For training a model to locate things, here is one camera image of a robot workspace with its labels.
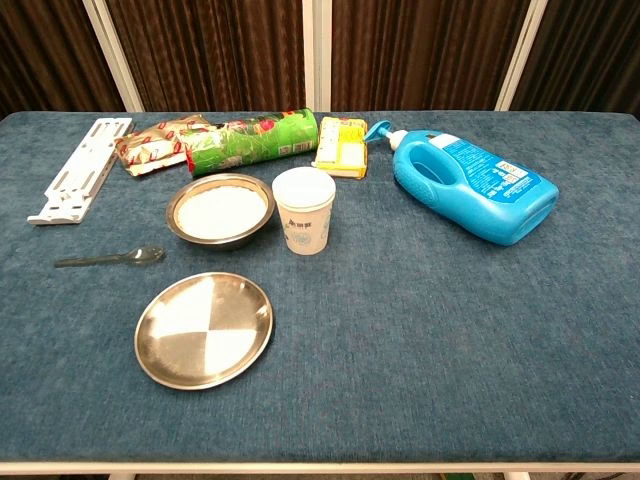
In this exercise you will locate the white paper cup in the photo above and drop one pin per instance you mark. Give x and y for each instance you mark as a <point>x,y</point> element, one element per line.
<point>305,230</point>

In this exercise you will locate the stainless steel bowl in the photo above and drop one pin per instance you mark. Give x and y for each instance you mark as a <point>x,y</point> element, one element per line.
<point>220,242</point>

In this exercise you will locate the stainless steel plate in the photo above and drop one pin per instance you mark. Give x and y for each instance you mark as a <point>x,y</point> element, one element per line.
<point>200,330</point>

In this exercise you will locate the yellow packet box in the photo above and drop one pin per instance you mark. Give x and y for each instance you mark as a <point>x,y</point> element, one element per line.
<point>345,150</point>

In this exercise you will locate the blue felt table cover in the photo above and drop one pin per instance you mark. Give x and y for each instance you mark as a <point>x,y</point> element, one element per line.
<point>400,325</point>

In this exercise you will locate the green chip can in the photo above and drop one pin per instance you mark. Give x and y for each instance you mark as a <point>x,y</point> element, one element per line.
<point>250,140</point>

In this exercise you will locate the blue detergent pump bottle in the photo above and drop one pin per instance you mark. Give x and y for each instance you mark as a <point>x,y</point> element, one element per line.
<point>500,205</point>

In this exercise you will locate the red white snack bag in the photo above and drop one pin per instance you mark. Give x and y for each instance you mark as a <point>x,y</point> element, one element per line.
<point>150,145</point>

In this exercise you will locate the brown pleated curtain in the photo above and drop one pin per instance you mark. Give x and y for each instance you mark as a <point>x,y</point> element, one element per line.
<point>45,55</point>
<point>420,55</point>
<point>215,55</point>
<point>590,55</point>

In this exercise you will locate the white partition post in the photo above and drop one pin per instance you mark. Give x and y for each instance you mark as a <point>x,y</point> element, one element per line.
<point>117,65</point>
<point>317,55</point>
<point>520,55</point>

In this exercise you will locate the white plastic bracket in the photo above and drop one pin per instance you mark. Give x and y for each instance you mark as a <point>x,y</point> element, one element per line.
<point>75,175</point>

